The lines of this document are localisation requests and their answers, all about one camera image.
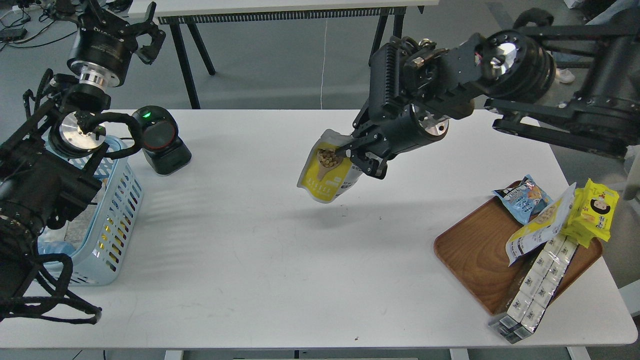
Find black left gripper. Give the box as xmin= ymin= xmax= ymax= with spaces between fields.
xmin=50 ymin=0 xmax=166 ymax=87

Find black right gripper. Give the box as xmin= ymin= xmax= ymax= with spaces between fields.
xmin=334 ymin=104 xmax=450 ymax=180

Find yellow nut snack pouch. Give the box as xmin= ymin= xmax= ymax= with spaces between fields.
xmin=296 ymin=129 xmax=362 ymax=204

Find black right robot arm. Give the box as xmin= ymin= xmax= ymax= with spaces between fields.
xmin=335 ymin=7 xmax=640 ymax=179

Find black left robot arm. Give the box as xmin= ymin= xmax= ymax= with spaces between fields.
xmin=0 ymin=0 xmax=166 ymax=325

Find blue snack bag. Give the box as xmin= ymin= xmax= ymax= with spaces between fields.
xmin=493 ymin=174 xmax=553 ymax=224

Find white packet in basket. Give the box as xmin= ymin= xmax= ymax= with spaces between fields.
xmin=64 ymin=201 xmax=98 ymax=249

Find blue snack in basket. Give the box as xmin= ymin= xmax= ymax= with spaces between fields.
xmin=38 ymin=241 xmax=76 ymax=256

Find yellow cartoon snack pack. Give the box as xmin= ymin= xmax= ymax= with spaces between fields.
xmin=560 ymin=178 xmax=620 ymax=248

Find light blue plastic basket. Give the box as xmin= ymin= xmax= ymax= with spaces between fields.
xmin=38 ymin=158 xmax=144 ymax=286

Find black leg background table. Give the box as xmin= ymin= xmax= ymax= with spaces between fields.
xmin=151 ymin=0 xmax=439 ymax=110

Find black barcode scanner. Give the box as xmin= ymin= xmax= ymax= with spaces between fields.
xmin=132 ymin=105 xmax=192 ymax=176

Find brown wooden tray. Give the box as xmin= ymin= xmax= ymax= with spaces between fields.
xmin=433 ymin=180 xmax=604 ymax=316

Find white box multipack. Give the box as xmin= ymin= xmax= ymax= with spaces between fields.
xmin=488 ymin=235 xmax=578 ymax=344

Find floor cables and devices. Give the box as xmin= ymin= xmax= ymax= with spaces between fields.
xmin=0 ymin=0 xmax=71 ymax=51

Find white hanging cable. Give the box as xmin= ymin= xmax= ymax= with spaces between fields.
xmin=320 ymin=18 xmax=329 ymax=111

